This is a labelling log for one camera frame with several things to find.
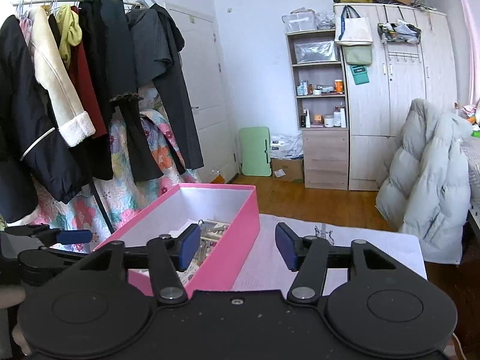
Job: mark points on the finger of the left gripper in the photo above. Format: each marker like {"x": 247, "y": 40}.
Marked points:
{"x": 71, "y": 237}

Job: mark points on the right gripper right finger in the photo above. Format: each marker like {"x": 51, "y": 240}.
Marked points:
{"x": 306, "y": 256}

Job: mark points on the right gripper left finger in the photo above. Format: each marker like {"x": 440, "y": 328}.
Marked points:
{"x": 168, "y": 255}

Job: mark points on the pink storage box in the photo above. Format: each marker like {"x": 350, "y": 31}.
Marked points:
{"x": 184, "y": 204}

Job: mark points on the left hand white glove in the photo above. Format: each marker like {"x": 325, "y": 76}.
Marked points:
{"x": 11, "y": 295}

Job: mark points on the cardboard box on floor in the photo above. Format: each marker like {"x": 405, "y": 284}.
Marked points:
{"x": 288, "y": 170}

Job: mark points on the navy jacket white piping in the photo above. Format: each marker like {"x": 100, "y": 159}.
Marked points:
{"x": 32, "y": 149}

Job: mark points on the cream fleece-cuff coat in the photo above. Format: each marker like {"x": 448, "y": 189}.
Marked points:
{"x": 73, "y": 121}

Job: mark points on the grey puffer jacket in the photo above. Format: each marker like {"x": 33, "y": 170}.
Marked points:
{"x": 424, "y": 182}

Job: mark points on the red hanging garment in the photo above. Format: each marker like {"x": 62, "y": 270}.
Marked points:
{"x": 80, "y": 77}

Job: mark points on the teal hanging pouch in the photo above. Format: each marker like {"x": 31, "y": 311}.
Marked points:
{"x": 359, "y": 74}

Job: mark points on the wooden shelf cabinet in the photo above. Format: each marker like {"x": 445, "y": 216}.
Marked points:
{"x": 318, "y": 73}

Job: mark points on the dark grey hanging garment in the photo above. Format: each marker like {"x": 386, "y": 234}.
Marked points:
{"x": 127, "y": 50}

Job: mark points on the white door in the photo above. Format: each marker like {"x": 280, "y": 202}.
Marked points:
{"x": 201, "y": 67}

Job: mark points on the light wood wardrobe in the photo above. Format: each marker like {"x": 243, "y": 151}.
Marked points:
{"x": 399, "y": 73}

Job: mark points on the white tote bag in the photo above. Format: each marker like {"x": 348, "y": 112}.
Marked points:
{"x": 351, "y": 29}

